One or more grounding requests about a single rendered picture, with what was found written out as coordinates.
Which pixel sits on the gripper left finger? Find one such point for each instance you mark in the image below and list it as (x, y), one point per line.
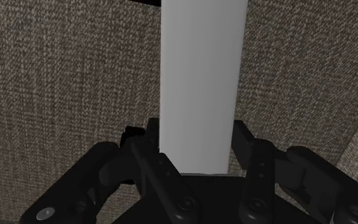
(154, 173)

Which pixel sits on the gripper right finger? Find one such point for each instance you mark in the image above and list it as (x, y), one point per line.
(259, 173)

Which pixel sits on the white rectangular block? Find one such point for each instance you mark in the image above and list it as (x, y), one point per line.
(200, 77)

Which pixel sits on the grey-brown woven fabric sofa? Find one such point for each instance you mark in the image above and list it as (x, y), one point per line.
(57, 77)

